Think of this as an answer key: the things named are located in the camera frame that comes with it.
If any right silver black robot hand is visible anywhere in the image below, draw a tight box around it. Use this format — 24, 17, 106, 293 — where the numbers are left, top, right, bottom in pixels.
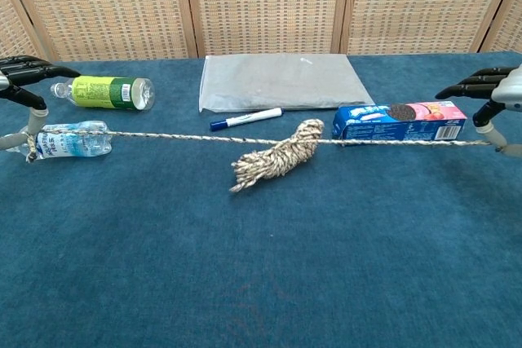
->
435, 64, 522, 157

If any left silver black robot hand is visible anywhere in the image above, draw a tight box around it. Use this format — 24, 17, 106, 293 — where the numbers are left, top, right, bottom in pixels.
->
0, 55, 82, 152

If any beige speckled braided rope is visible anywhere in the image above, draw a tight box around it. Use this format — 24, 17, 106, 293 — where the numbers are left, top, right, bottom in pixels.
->
24, 118, 507, 194

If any green label plastic bottle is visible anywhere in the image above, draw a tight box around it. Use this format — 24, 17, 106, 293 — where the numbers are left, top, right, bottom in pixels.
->
50, 75, 157, 112

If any blue label water bottle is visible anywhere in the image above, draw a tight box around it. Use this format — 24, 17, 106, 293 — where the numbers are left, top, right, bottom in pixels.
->
7, 120, 113, 161

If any blue pink cookie box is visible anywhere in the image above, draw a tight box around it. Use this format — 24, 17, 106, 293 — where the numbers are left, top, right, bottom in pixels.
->
331, 100, 468, 148

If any blue tablecloth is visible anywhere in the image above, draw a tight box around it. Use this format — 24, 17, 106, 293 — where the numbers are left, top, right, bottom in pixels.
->
0, 51, 522, 348

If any white blue marker pen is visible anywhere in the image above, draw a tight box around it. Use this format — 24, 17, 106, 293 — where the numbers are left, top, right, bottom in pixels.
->
210, 107, 284, 132

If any grey flat plastic bag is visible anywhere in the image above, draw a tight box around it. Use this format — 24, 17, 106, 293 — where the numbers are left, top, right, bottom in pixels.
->
198, 54, 375, 114

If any woven wooden folding screen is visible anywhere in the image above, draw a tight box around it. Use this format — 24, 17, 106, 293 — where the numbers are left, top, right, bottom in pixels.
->
0, 0, 522, 67

